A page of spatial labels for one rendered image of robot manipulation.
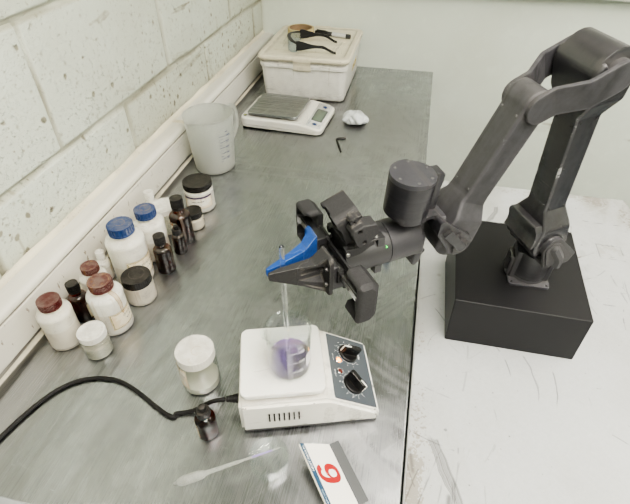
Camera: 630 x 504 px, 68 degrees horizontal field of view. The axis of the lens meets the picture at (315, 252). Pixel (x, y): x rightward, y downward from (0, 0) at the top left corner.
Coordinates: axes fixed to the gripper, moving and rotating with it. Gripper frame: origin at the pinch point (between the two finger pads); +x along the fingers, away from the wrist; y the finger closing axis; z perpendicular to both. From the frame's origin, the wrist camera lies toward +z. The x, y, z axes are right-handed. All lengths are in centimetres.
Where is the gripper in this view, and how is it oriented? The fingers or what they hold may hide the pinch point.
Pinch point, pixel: (294, 267)
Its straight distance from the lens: 57.6
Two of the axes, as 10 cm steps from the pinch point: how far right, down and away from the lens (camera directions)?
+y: 4.1, 5.9, -6.9
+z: 0.0, -7.6, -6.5
